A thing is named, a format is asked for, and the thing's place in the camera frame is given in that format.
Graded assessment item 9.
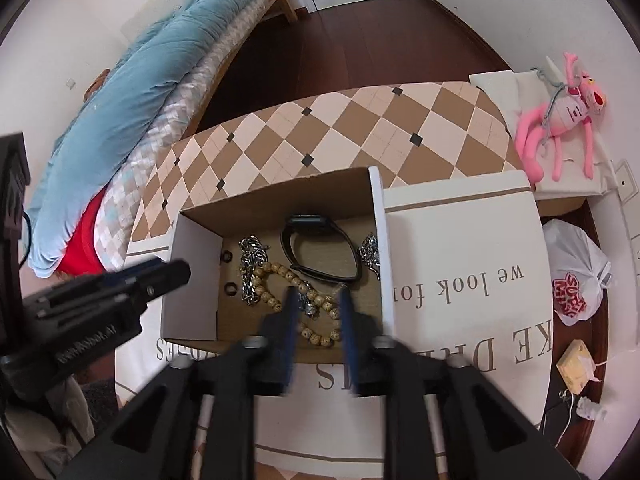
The wooden bead bracelet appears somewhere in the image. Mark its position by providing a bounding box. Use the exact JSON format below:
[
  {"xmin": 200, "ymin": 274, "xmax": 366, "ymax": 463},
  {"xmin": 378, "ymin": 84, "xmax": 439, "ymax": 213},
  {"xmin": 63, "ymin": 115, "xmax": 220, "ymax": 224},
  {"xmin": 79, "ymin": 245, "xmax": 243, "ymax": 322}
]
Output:
[{"xmin": 250, "ymin": 261, "xmax": 344, "ymax": 348}]

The small silver earring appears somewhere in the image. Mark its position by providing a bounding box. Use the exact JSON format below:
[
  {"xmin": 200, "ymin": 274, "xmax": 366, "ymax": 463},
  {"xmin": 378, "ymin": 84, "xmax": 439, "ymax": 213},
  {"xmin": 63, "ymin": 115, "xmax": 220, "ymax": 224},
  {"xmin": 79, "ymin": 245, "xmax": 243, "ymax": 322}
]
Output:
[{"xmin": 298, "ymin": 289, "xmax": 321, "ymax": 320}]

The silver pendant chain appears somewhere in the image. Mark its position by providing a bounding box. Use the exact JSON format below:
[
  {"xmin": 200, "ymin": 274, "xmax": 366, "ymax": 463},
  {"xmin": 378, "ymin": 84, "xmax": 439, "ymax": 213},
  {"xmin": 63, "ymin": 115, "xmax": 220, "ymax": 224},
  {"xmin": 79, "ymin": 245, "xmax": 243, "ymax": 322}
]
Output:
[{"xmin": 358, "ymin": 232, "xmax": 381, "ymax": 281}]

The silver chain necklace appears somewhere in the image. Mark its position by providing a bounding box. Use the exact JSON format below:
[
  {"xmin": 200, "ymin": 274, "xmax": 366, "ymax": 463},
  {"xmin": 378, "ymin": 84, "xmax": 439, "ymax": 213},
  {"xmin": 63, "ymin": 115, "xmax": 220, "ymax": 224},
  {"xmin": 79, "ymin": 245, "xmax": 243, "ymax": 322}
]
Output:
[{"xmin": 237, "ymin": 234, "xmax": 271, "ymax": 307}]

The black fitness band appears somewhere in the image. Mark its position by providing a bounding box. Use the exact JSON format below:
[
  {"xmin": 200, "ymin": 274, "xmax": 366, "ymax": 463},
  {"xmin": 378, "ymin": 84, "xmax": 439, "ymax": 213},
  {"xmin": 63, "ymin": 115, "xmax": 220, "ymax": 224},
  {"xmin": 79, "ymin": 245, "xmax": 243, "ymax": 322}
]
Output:
[{"xmin": 281, "ymin": 214, "xmax": 362, "ymax": 285}]

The red blanket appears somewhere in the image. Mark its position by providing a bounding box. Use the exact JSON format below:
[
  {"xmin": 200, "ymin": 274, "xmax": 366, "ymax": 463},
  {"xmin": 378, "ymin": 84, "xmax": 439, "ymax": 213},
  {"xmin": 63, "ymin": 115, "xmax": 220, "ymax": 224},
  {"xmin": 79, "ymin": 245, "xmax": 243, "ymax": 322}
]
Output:
[{"xmin": 56, "ymin": 188, "xmax": 106, "ymax": 276}]

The checkered bed sheet mattress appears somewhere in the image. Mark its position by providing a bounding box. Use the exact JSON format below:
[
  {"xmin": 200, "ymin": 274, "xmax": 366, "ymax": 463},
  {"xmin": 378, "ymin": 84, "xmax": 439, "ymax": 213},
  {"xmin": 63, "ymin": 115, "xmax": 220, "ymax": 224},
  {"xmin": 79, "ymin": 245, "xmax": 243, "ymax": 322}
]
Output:
[{"xmin": 90, "ymin": 0, "xmax": 277, "ymax": 271}]

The white cardboard box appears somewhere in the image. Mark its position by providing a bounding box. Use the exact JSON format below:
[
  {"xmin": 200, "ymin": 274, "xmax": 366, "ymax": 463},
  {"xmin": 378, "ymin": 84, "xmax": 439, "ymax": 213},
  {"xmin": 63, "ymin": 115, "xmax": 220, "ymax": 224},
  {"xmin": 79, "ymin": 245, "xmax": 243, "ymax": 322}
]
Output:
[{"xmin": 160, "ymin": 167, "xmax": 395, "ymax": 351}]

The checkered tablecloth with text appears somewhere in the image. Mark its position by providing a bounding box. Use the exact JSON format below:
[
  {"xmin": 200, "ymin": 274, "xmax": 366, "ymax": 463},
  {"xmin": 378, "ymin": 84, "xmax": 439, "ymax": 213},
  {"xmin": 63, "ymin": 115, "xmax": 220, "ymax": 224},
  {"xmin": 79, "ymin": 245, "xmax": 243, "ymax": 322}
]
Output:
[{"xmin": 114, "ymin": 81, "xmax": 556, "ymax": 480}]

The light blue quilt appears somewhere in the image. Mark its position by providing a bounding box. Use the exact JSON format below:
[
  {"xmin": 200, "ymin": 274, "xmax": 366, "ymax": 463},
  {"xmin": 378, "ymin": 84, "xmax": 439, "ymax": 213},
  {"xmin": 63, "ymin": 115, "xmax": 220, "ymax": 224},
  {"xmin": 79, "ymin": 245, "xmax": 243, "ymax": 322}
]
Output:
[{"xmin": 27, "ymin": 0, "xmax": 253, "ymax": 278}]

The brown pillow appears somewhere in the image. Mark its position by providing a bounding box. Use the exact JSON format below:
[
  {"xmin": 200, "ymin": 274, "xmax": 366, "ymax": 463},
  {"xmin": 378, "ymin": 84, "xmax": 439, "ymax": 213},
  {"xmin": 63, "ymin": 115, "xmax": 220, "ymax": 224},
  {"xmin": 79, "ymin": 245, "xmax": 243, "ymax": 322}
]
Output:
[{"xmin": 82, "ymin": 68, "xmax": 111, "ymax": 103}]

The beige small box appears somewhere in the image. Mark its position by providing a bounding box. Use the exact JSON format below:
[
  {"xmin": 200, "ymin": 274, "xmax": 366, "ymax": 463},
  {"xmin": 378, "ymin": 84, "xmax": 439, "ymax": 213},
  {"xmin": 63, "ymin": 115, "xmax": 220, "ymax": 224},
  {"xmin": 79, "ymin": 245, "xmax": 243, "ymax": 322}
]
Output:
[{"xmin": 556, "ymin": 339, "xmax": 600, "ymax": 396}]

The white plastic shopping bag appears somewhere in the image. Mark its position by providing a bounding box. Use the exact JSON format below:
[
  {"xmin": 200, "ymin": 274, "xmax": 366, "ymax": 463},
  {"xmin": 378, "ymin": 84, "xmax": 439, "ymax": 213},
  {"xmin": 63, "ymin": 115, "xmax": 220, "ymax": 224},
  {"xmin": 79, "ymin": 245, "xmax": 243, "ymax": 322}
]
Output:
[{"xmin": 542, "ymin": 219, "xmax": 612, "ymax": 326}]

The white cloth covered box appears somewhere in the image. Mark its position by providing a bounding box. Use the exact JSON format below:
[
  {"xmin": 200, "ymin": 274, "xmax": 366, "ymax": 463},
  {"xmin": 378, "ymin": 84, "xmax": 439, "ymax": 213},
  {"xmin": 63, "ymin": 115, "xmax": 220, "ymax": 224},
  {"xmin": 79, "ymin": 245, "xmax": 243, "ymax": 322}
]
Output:
[{"xmin": 470, "ymin": 56, "xmax": 617, "ymax": 200}]

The white power strip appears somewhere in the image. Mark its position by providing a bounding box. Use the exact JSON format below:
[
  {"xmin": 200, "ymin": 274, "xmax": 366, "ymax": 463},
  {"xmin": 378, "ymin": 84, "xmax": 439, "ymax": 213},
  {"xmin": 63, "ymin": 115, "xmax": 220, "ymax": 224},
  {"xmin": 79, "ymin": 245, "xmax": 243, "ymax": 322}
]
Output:
[{"xmin": 615, "ymin": 159, "xmax": 640, "ymax": 275}]

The pink panther plush toy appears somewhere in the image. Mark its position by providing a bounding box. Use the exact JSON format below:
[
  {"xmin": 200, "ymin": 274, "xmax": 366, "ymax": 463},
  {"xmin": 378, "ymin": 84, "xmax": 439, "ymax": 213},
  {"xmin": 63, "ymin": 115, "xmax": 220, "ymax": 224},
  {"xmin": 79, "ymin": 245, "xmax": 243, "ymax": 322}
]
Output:
[{"xmin": 515, "ymin": 52, "xmax": 606, "ymax": 186}]

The white charger with cable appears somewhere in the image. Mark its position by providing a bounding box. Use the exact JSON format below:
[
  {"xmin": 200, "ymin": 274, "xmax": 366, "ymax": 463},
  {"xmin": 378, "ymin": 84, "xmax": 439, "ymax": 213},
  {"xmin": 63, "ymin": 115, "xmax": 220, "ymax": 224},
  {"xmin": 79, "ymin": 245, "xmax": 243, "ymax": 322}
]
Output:
[{"xmin": 555, "ymin": 391, "xmax": 608, "ymax": 445}]

